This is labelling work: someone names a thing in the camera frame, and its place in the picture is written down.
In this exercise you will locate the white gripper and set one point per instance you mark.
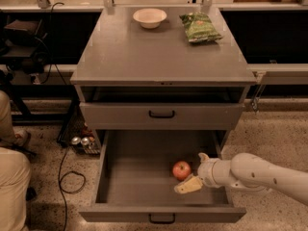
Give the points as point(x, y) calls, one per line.
point(205, 172)

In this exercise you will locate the red apple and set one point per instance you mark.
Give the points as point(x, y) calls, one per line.
point(181, 170)

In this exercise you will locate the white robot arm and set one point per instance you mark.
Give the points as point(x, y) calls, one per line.
point(248, 173)

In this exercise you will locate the open grey middle drawer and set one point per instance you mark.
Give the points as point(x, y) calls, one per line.
point(135, 179)

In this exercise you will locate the grey drawer cabinet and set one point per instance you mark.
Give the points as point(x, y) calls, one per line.
point(124, 63)

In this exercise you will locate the closed grey upper drawer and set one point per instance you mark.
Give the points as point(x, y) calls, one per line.
point(137, 116)

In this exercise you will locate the silver can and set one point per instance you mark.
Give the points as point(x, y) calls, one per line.
point(85, 141)
point(75, 140)

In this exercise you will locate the green chip bag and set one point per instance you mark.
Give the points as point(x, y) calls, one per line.
point(199, 28)

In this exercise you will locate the white bowl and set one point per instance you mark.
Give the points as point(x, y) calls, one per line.
point(150, 18)

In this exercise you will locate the white shoe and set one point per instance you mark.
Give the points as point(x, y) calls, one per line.
point(21, 137)

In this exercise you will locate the person beige rear leg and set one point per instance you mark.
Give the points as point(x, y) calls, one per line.
point(7, 134)

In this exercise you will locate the black equipment on left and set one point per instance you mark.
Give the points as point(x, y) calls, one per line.
point(23, 38)

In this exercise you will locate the black middle drawer handle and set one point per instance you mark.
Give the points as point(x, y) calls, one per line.
point(161, 218)

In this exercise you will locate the black drawer handle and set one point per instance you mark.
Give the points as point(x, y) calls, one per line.
point(162, 115)
point(161, 218)

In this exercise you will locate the black upper drawer handle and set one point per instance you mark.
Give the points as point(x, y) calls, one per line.
point(162, 115)

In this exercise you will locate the wire basket with items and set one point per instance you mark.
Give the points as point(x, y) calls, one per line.
point(75, 126)

